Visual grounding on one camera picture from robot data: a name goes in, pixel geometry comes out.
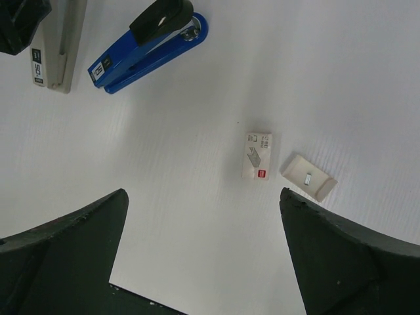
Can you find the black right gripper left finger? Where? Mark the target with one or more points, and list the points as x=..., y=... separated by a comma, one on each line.
x=64, y=265

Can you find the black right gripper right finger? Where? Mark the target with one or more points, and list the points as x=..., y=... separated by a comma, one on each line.
x=343, y=267

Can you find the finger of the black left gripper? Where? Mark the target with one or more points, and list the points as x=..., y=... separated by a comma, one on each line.
x=19, y=22

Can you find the grey and black stapler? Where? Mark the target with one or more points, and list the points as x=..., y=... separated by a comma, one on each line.
x=54, y=48

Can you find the small silver staple strip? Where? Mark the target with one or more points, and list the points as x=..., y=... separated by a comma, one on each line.
x=307, y=179

